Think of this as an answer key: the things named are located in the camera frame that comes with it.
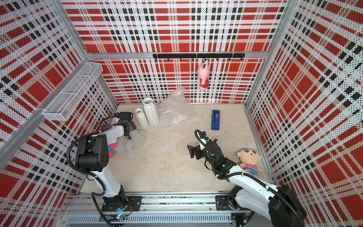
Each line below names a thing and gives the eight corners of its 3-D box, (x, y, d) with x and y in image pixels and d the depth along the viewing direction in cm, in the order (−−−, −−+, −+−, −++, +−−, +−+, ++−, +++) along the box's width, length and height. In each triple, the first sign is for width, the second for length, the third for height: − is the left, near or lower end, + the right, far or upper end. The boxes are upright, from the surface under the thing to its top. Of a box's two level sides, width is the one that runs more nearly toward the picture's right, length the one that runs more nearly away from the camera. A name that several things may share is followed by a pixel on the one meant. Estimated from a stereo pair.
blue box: (210, 129, 106) (211, 125, 102) (211, 113, 117) (212, 108, 113) (219, 130, 105) (220, 126, 101) (218, 113, 116) (219, 109, 112)
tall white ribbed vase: (149, 126, 108) (141, 106, 91) (151, 117, 113) (144, 97, 96) (158, 126, 108) (152, 106, 91) (160, 117, 113) (154, 97, 96)
